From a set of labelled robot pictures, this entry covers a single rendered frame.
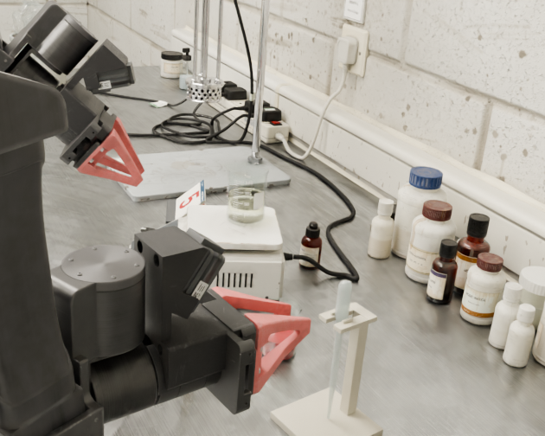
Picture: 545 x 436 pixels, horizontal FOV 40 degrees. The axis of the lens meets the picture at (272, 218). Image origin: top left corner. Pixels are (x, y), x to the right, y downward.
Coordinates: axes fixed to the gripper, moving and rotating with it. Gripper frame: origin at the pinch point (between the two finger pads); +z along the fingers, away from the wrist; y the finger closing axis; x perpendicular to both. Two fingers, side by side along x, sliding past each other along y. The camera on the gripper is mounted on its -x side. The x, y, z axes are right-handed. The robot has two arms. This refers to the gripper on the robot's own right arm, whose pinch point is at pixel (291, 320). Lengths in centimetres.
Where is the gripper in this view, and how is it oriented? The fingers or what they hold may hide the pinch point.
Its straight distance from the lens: 65.3
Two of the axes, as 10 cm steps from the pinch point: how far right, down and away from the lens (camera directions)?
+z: 8.0, -1.8, 5.7
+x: -0.8, 9.1, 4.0
